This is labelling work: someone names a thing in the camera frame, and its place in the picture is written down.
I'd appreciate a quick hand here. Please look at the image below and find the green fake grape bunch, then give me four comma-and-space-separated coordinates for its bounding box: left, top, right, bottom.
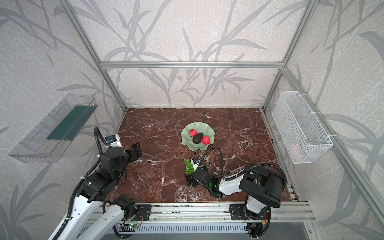
184, 159, 195, 174

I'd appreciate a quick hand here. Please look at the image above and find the dark fake avocado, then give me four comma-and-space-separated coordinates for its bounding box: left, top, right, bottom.
193, 133, 204, 144

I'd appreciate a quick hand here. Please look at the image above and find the red fake apple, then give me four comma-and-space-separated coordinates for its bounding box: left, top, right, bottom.
201, 136, 211, 145
189, 129, 198, 137

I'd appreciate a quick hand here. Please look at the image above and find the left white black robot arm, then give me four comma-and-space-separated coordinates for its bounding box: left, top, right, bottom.
49, 143, 143, 240

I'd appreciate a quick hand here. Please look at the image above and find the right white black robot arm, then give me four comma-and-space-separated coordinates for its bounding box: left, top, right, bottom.
185, 164, 287, 225

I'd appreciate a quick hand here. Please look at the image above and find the green scalloped fruit bowl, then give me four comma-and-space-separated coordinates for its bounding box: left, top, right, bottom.
181, 122, 215, 151

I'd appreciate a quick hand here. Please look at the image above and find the small green circuit board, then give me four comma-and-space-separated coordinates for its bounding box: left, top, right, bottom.
121, 223, 142, 232

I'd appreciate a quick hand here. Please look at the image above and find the pink object in basket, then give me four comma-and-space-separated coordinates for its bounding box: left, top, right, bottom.
288, 144, 301, 161

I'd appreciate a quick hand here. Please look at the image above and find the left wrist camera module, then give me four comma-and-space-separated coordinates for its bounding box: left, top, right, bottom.
105, 134, 123, 148

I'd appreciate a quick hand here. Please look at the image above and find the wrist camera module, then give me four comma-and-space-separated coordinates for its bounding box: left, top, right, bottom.
191, 157, 201, 166
105, 134, 123, 148

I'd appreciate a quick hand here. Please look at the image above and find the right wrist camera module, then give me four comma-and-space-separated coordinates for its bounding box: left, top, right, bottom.
191, 157, 201, 166

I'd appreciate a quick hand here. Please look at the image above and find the aluminium front rail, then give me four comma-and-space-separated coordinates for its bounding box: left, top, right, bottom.
64, 201, 316, 224

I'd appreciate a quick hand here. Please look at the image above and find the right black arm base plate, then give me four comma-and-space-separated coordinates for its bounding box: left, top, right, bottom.
229, 204, 271, 221

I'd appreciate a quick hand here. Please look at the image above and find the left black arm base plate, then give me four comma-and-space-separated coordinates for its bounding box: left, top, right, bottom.
132, 204, 152, 222

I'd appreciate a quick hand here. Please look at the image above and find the clear plastic wall tray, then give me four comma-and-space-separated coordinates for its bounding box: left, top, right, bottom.
9, 94, 98, 163

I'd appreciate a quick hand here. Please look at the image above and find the white wire mesh basket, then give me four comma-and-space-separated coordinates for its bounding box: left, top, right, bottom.
272, 91, 334, 164

